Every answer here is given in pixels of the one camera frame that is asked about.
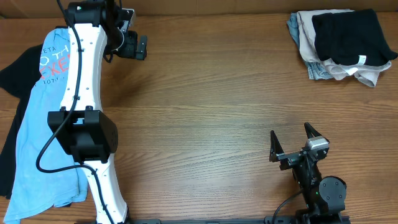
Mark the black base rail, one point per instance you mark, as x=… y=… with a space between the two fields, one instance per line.
x=211 y=221

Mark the black t-shirt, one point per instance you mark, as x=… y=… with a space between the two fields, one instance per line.
x=350 y=38
x=17 y=79

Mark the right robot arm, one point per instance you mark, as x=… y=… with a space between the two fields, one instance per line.
x=324 y=196

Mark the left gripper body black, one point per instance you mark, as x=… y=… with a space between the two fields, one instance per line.
x=142 y=47

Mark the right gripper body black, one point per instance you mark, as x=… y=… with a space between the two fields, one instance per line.
x=294 y=155

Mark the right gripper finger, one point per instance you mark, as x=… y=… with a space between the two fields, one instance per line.
x=311 y=132
x=276 y=151

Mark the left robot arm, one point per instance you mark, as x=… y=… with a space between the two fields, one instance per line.
x=98 y=30

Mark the beige folded shorts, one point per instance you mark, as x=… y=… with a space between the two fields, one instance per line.
x=366 y=74

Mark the light blue t-shirt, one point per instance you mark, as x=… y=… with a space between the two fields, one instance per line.
x=33 y=191

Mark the folded blue jeans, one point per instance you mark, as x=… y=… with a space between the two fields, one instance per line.
x=314 y=69

